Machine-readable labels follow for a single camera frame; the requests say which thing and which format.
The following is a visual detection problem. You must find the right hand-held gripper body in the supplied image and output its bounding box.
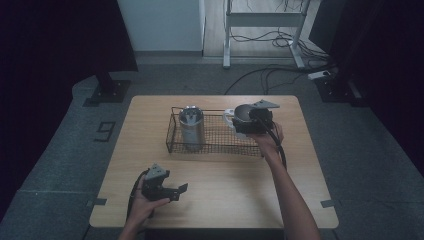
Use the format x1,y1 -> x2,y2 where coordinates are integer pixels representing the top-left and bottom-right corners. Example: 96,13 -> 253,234
248,99 -> 280,135

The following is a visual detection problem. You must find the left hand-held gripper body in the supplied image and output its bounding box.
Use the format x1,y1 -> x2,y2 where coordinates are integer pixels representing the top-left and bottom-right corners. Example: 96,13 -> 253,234
141,163 -> 174,203

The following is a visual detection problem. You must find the white cup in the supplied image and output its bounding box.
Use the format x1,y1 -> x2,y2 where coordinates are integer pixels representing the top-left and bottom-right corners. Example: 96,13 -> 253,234
222,103 -> 259,140

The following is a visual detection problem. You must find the black wire mesh basket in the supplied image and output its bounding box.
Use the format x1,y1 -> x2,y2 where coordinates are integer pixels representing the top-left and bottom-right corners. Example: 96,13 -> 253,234
165,106 -> 264,158

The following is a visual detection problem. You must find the silver metal canister white label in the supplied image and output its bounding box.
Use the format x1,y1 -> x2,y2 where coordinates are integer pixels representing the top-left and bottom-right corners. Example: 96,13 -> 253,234
178,105 -> 205,152

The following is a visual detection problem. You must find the person's right hand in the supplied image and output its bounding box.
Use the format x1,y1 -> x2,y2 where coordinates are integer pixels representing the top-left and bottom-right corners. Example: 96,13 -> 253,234
248,121 -> 285,158

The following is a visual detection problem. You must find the person's left hand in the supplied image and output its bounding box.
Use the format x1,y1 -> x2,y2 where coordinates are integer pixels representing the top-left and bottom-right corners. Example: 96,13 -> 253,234
127,175 -> 171,228

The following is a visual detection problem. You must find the white power strip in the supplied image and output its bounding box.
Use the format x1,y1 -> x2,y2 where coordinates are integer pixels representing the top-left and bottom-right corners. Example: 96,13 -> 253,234
307,69 -> 332,81

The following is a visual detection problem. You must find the black stand base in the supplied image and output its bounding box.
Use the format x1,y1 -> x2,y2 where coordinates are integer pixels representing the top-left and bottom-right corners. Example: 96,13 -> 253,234
314,74 -> 368,108
83,71 -> 132,108

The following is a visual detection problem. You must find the white cabinet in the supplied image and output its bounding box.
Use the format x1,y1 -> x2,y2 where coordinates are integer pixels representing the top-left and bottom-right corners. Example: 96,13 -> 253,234
116,0 -> 206,53

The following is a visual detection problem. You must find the dark curtain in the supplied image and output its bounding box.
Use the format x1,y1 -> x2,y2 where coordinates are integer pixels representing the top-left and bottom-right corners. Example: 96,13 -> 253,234
0,0 -> 140,223
308,0 -> 424,174

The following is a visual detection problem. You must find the left hand-held gripper black cable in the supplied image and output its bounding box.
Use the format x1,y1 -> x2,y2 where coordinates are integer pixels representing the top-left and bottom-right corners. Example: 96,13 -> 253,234
125,168 -> 150,221

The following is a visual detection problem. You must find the hand-held gripper black cable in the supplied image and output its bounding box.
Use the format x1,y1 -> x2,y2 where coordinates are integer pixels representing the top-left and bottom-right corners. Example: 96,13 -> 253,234
125,168 -> 150,221
254,114 -> 288,169

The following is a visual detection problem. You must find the right hand-held gripper black cable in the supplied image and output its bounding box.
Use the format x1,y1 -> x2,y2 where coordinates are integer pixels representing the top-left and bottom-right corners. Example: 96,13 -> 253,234
254,114 -> 288,169

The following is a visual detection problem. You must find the long black floor cable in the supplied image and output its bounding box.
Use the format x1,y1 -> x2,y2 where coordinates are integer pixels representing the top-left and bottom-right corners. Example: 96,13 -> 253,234
223,63 -> 338,96

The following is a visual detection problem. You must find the tangle of black floor cables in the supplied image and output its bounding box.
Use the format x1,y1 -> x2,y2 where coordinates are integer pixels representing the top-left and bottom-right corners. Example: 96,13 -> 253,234
229,0 -> 331,63

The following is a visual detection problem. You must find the white metal desk frame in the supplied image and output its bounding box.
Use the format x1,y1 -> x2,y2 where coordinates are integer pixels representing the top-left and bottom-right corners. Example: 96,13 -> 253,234
222,0 -> 313,70

